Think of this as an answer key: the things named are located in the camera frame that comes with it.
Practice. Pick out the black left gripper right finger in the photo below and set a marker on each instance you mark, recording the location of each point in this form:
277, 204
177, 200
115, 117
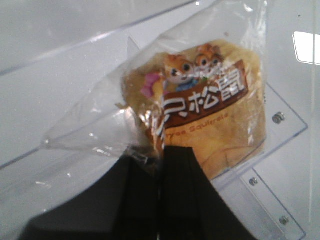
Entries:
190, 207

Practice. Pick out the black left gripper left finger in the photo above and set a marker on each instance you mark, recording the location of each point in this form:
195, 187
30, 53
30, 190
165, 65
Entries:
121, 205

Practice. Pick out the packaged bread with squirrel label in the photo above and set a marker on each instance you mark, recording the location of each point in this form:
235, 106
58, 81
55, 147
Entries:
198, 85

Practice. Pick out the clear acrylic left shelf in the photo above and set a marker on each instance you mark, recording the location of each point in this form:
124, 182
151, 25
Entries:
54, 52

